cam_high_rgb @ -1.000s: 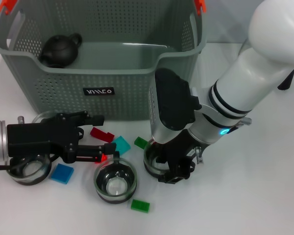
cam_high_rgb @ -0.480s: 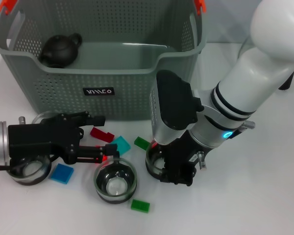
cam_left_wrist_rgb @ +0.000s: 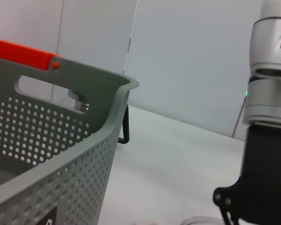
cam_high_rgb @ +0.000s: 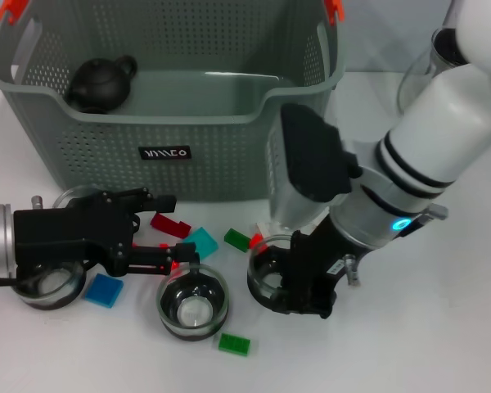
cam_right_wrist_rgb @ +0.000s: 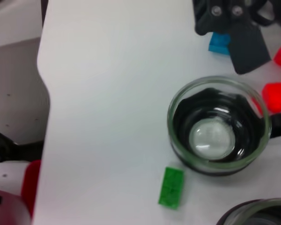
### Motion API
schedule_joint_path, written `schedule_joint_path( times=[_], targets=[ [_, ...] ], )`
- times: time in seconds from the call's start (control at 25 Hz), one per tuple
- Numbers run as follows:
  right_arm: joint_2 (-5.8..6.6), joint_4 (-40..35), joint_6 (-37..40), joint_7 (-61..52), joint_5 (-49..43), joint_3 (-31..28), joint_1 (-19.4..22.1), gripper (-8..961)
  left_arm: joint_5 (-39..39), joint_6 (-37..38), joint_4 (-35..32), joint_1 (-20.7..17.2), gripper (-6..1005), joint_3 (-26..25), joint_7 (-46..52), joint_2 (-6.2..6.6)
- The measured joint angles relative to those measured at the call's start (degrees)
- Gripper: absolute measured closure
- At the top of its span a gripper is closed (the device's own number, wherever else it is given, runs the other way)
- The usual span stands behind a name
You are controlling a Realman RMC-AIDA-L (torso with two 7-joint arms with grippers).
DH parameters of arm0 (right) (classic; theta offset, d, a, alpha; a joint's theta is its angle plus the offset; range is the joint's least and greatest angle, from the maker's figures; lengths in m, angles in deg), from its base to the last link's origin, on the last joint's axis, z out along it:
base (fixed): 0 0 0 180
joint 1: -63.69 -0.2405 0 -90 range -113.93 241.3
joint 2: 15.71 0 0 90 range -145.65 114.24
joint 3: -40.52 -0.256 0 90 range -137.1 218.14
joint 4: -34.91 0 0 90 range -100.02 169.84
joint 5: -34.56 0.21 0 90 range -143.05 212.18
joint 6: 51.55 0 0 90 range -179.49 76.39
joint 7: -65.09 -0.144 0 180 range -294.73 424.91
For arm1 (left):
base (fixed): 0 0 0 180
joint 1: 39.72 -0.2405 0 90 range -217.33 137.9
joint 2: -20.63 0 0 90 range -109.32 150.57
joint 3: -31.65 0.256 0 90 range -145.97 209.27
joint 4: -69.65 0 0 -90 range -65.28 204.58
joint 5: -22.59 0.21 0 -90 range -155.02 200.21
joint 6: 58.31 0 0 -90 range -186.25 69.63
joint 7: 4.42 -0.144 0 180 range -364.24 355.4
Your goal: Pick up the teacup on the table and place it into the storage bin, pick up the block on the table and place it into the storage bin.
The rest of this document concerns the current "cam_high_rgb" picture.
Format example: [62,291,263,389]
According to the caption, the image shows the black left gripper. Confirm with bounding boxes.
[13,186,201,283]

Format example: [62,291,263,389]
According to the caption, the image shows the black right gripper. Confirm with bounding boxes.
[268,215,370,322]

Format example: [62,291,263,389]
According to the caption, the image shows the blue square block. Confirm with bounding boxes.
[83,273,124,308]

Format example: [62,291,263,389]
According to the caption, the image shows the dark red long block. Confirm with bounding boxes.
[150,212,191,239]

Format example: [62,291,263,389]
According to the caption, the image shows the teal square block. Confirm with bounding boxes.
[182,226,220,261]

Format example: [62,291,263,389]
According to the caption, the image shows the grey perforated storage bin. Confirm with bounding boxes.
[0,0,347,204]

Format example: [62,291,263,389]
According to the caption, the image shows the dark green block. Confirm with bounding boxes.
[223,228,253,255]

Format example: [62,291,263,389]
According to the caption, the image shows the bright green block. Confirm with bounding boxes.
[218,333,251,357]

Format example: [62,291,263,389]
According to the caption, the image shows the black clay teapot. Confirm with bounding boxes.
[65,54,139,115]

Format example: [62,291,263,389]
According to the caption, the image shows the right arm cable silver plugs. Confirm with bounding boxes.
[342,203,449,287]

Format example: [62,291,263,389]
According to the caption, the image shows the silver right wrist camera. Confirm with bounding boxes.
[269,102,362,230]

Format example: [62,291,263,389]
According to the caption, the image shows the orange bin handle clip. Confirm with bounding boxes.
[325,0,347,26]
[0,0,29,24]

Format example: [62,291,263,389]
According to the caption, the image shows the glass teapot black handle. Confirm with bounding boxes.
[396,26,471,115]

